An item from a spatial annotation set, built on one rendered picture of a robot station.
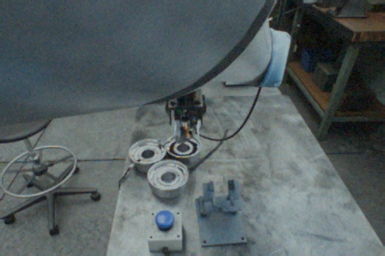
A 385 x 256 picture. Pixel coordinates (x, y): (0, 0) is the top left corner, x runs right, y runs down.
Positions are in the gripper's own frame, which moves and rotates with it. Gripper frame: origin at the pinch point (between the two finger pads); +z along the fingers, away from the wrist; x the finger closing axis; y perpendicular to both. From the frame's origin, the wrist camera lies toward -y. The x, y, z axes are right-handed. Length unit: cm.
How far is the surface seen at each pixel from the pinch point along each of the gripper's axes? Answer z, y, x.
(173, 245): 7.1, 26.5, -3.3
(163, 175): 10.3, 6.6, -6.3
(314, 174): 12.8, 5.7, 35.2
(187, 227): 10.3, 21.1, -0.2
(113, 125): 109, -116, -60
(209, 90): 34, -62, 12
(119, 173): 102, -62, -46
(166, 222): 2.5, 23.7, -4.5
